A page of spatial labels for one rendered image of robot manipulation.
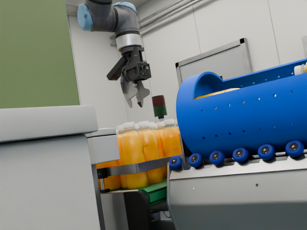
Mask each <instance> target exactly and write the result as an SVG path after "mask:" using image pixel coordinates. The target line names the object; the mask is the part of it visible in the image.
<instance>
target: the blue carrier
mask: <svg viewBox="0 0 307 230"><path fill-rule="evenodd" d="M306 62H307V58H305V59H302V60H298V61H294V62H291V63H286V64H282V65H279V66H275V67H272V68H268V69H264V70H260V71H257V72H253V73H249V74H245V75H241V76H237V77H234V78H230V79H226V80H222V79H221V78H220V77H219V76H218V75H217V74H215V73H213V72H204V73H200V74H196V75H193V76H190V77H188V78H186V79H185V80H184V81H183V83H182V84H181V86H180V88H179V91H178V94H177V99H176V117H177V122H178V127H179V130H180V133H181V136H182V138H183V140H184V142H185V144H186V146H187V147H188V149H189V150H190V151H191V152H192V153H193V154H194V153H199V154H201V155H202V158H203V160H205V161H209V160H210V155H211V153H213V152H214V151H216V150H220V151H222V152H223V153H224V156H225V158H233V152H234V150H235V149H237V148H239V147H244V148H246V149H247V151H248V152H249V156H253V155H258V149H259V147H260V146H262V145H263V144H271V145H272V146H273V147H274V149H275V153H278V152H286V150H285V147H286V145H287V143H288V142H290V141H292V140H298V141H300V142H301V143H302V144H303V145H304V150H306V149H307V73H302V74H298V75H295V73H294V67H295V66H300V65H302V64H304V65H306ZM232 88H240V89H236V90H232V91H228V92H224V93H220V94H215V95H211V96H207V97H203V98H199V99H194V98H195V97H198V96H203V95H206V94H211V93H215V92H218V91H223V90H226V89H232ZM275 95H276V96H275ZM259 98H260V100H259ZM243 102H245V103H243ZM229 105H230V106H229ZM216 108H217V109H216Z"/></svg>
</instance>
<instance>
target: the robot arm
mask: <svg viewBox="0 0 307 230"><path fill-rule="evenodd" d="M77 16H78V23H79V26H80V28H81V29H82V30H84V31H90V32H93V31H97V32H114V33H115V35H116V43H117V49H118V51H119V52H121V55H122V57H121V58H120V60H119V61H118V62H117V63H116V65H115V66H114V67H113V68H112V70H111V71H110V72H109V73H108V74H107V78H108V80H115V81H117V80H118V79H119V78H120V77H121V79H120V83H121V88H122V92H123V94H124V96H125V99H126V101H127V103H128V105H129V107H130V108H132V101H131V98H133V97H134V96H135V95H136V98H137V101H138V102H137V103H138V105H139V106H140V107H141V108H142V107H143V99H144V98H145V97H147V96H148V95H150V90H149V89H146V88H144V86H143V83H142V81H144V80H147V79H149V78H151V77H152V76H151V71H150V65H149V63H147V62H145V61H144V60H143V57H142V52H143V51H144V48H143V47H142V44H141V38H140V32H139V26H138V18H137V16H138V15H137V12H136V8H135V6H134V5H133V4H131V3H129V2H117V3H115V4H113V5H112V0H85V4H81V5H79V8H78V13H77ZM133 84H135V85H134V86H133Z"/></svg>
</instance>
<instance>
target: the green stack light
mask: <svg viewBox="0 0 307 230"><path fill-rule="evenodd" d="M153 112H154V117H159V116H167V109H166V106H165V105H160V106H155V107H153Z"/></svg>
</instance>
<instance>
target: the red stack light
mask: <svg viewBox="0 0 307 230"><path fill-rule="evenodd" d="M152 104H153V107H155V106H160V105H166V104H165V98H164V97H159V98H154V99H152Z"/></svg>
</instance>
